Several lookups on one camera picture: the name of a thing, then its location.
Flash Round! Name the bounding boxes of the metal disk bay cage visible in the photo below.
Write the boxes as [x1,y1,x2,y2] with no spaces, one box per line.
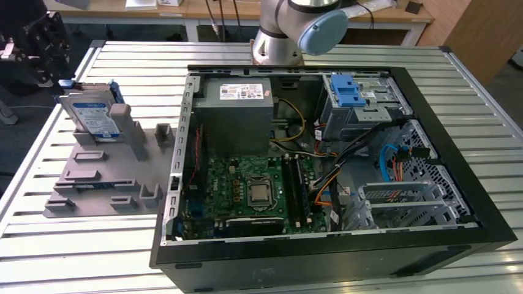
[342,180,471,230]

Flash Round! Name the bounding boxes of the grey parts rack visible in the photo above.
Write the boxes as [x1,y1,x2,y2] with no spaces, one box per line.
[42,103,180,218]

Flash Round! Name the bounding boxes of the hard disk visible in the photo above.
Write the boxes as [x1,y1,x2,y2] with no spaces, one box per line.
[54,78,125,143]

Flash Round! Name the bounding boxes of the white plastic packet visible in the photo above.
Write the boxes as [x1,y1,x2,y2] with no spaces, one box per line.
[349,0,400,22]

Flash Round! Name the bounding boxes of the black graphics card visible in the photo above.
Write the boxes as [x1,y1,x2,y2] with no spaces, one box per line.
[222,216,286,236]

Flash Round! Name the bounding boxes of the blue plastic drive latch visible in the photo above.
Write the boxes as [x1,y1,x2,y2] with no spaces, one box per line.
[330,74,368,108]

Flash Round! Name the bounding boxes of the silver CPU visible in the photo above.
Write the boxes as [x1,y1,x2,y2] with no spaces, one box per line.
[246,183,270,205]

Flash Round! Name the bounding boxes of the thin red wire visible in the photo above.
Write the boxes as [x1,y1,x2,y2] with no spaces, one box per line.
[181,124,205,197]

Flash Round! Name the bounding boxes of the black PC case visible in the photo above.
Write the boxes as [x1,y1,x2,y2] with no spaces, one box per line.
[148,64,517,292]

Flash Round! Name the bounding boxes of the slim dark circuit stick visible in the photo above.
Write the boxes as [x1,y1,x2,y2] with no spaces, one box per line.
[74,183,133,189]

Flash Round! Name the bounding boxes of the white stand foot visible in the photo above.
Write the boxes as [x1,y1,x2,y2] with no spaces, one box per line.
[0,97,20,125]

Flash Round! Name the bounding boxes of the CPU socket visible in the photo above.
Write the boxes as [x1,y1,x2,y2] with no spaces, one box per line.
[244,176,274,212]

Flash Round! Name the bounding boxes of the black RAM slot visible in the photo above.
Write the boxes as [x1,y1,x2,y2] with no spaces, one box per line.
[282,155,302,228]

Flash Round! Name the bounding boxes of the metal optical drive cage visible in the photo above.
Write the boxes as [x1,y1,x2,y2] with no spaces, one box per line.
[317,73,413,141]

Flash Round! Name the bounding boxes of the yellow power wire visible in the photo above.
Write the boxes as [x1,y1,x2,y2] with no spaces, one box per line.
[269,97,306,143]

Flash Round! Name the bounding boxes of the green motherboard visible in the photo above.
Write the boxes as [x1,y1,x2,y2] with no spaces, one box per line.
[178,154,328,238]

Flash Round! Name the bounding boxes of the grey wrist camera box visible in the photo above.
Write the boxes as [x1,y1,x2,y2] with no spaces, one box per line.
[0,35,26,62]

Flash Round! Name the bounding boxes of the dark office chair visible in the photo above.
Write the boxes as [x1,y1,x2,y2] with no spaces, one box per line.
[0,61,45,96]

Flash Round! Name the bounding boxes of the black wire plug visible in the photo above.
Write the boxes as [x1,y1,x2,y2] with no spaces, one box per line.
[411,146,440,165]

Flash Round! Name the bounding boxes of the orange power wires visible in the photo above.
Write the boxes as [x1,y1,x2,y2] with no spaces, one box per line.
[391,157,405,184]

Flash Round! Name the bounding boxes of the red black drive wire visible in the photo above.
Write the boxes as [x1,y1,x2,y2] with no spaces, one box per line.
[312,121,328,141]

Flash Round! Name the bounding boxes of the wooden cabinet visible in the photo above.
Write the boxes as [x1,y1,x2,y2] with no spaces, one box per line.
[419,0,523,86]

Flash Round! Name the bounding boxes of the black cable bundle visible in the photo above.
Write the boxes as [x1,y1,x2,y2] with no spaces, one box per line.
[309,121,409,190]

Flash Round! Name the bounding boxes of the grey power supply unit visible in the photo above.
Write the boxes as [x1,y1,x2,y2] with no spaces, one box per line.
[190,77,274,157]

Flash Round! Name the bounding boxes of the blue data wire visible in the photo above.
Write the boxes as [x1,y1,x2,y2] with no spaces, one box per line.
[379,143,404,184]

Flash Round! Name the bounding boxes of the orange yellow wire bundle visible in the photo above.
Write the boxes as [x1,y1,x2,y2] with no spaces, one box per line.
[312,179,342,211]

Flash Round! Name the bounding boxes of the RAM stick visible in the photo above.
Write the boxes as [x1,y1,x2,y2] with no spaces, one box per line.
[296,156,313,226]

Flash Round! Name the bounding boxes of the wooden desk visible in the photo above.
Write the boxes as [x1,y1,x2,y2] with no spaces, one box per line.
[42,0,436,42]

